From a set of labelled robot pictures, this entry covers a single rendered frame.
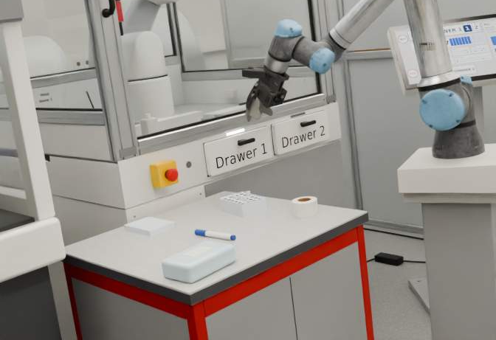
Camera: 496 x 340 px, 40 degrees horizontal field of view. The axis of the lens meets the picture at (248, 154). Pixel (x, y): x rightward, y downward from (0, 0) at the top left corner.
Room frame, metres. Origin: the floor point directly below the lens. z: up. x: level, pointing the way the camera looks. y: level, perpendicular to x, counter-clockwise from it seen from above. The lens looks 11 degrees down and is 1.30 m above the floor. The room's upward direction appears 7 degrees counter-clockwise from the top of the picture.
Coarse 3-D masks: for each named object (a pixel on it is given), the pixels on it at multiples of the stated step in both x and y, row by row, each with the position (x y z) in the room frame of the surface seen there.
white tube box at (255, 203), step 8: (240, 192) 2.00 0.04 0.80; (224, 200) 1.94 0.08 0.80; (232, 200) 1.93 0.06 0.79; (248, 200) 1.91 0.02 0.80; (256, 200) 1.89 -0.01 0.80; (264, 200) 1.90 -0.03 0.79; (224, 208) 1.94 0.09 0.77; (232, 208) 1.90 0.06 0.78; (240, 208) 1.87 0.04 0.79; (248, 208) 1.87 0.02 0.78; (256, 208) 1.89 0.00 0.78; (264, 208) 1.90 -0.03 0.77; (240, 216) 1.87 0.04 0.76
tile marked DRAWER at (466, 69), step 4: (468, 64) 2.69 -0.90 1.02; (472, 64) 2.68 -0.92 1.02; (452, 68) 2.68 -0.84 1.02; (456, 68) 2.68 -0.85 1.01; (460, 68) 2.68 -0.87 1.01; (464, 68) 2.68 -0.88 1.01; (468, 68) 2.68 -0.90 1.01; (472, 68) 2.67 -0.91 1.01; (456, 72) 2.67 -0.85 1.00; (460, 72) 2.67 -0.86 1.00; (464, 72) 2.66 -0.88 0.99; (468, 72) 2.66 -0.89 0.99; (472, 72) 2.66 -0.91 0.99; (476, 72) 2.66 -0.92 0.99
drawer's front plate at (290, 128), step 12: (288, 120) 2.45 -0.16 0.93; (300, 120) 2.48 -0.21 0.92; (324, 120) 2.57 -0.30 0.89; (276, 132) 2.39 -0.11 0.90; (288, 132) 2.43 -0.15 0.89; (300, 132) 2.47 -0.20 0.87; (312, 132) 2.52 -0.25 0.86; (324, 132) 2.56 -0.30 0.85; (276, 144) 2.39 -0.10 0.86; (300, 144) 2.47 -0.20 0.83
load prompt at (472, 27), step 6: (456, 24) 2.82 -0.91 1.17; (462, 24) 2.81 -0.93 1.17; (468, 24) 2.81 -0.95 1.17; (474, 24) 2.81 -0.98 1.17; (480, 24) 2.81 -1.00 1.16; (444, 30) 2.80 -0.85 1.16; (450, 30) 2.80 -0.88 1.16; (456, 30) 2.80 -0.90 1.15; (462, 30) 2.79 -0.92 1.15; (468, 30) 2.79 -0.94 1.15; (474, 30) 2.79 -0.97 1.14; (480, 30) 2.79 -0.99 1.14; (408, 36) 2.80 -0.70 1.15
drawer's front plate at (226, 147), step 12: (252, 132) 2.31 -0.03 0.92; (264, 132) 2.35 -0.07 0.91; (204, 144) 2.18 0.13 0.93; (216, 144) 2.20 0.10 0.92; (228, 144) 2.23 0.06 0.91; (252, 144) 2.31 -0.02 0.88; (264, 144) 2.35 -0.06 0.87; (216, 156) 2.20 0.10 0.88; (252, 156) 2.30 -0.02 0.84; (264, 156) 2.34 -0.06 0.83; (216, 168) 2.19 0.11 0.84; (228, 168) 2.22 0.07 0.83
